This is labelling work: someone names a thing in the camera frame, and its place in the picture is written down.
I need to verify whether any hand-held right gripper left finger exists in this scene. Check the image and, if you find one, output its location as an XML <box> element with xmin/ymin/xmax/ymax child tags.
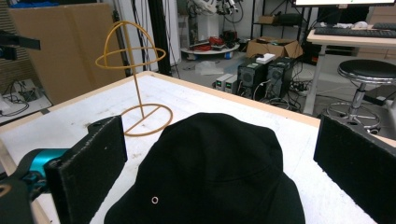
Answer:
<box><xmin>43</xmin><ymin>115</ymin><xmax>129</xmax><ymax>224</ymax></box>

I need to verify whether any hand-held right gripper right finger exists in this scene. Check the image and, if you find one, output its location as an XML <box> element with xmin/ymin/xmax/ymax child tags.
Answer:
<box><xmin>313</xmin><ymin>113</ymin><xmax>396</xmax><ymax>224</ymax></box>

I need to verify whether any black bucket hat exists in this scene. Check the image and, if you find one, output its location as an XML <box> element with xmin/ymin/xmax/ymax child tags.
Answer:
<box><xmin>103</xmin><ymin>112</ymin><xmax>306</xmax><ymax>224</ymax></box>

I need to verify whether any teal and black device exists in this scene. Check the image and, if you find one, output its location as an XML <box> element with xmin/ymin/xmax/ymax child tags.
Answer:
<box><xmin>0</xmin><ymin>147</ymin><xmax>70</xmax><ymax>202</ymax></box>

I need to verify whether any black chrome stool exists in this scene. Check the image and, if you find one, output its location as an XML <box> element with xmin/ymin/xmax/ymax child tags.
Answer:
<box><xmin>326</xmin><ymin>59</ymin><xmax>396</xmax><ymax>134</ymax></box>

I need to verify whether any black computer tower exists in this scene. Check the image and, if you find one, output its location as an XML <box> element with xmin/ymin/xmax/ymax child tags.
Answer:
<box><xmin>236</xmin><ymin>59</ymin><xmax>271</xmax><ymax>101</ymax></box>
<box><xmin>266</xmin><ymin>56</ymin><xmax>297</xmax><ymax>102</ymax></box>

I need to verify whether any brown cardboard sheet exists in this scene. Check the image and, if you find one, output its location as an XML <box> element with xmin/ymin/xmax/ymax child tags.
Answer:
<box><xmin>8</xmin><ymin>3</ymin><xmax>127</xmax><ymax>105</ymax></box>

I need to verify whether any black keyboard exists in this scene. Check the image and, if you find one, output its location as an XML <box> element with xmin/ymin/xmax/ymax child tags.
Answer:
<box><xmin>313</xmin><ymin>27</ymin><xmax>396</xmax><ymax>39</ymax></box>

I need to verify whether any small white box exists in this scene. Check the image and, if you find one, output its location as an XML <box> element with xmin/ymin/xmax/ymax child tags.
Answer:
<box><xmin>255</xmin><ymin>52</ymin><xmax>276</xmax><ymax>65</ymax></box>

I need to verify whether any black mounting bar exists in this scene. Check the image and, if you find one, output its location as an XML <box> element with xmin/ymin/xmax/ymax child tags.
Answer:
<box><xmin>0</xmin><ymin>30</ymin><xmax>42</xmax><ymax>61</ymax></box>

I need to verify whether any open cardboard box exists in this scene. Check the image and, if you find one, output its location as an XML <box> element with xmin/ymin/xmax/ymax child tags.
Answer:
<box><xmin>246</xmin><ymin>36</ymin><xmax>304</xmax><ymax>60</ymax></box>

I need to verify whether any clear plastic bag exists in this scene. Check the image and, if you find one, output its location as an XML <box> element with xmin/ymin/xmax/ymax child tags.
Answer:
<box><xmin>194</xmin><ymin>60</ymin><xmax>226</xmax><ymax>77</ymax></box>

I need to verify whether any black metal shelf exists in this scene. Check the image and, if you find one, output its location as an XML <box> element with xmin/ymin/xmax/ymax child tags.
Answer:
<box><xmin>250</xmin><ymin>0</ymin><xmax>307</xmax><ymax>41</ymax></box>

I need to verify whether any computer monitor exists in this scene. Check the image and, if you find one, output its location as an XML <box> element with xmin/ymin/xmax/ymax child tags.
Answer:
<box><xmin>292</xmin><ymin>0</ymin><xmax>396</xmax><ymax>7</ymax></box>

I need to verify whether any white round platform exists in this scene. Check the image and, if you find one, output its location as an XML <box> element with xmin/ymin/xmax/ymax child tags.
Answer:
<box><xmin>180</xmin><ymin>41</ymin><xmax>241</xmax><ymax>61</ymax></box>

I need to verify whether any gold wire hat stand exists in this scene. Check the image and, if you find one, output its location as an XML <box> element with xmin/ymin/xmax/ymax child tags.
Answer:
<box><xmin>94</xmin><ymin>20</ymin><xmax>174</xmax><ymax>138</ymax></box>

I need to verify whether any tangle of floor cables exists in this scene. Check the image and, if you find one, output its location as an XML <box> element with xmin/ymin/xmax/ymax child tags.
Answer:
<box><xmin>253</xmin><ymin>78</ymin><xmax>309</xmax><ymax>114</ymax></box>

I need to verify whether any black metal post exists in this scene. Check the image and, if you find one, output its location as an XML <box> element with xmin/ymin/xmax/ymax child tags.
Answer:
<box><xmin>148</xmin><ymin>0</ymin><xmax>173</xmax><ymax>77</ymax></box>

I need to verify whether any red cable bundle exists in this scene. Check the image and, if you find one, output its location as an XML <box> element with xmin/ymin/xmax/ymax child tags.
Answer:
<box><xmin>193</xmin><ymin>35</ymin><xmax>226</xmax><ymax>52</ymax></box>

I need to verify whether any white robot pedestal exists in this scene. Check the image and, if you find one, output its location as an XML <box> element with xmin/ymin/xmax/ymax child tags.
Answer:
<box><xmin>186</xmin><ymin>0</ymin><xmax>220</xmax><ymax>44</ymax></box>

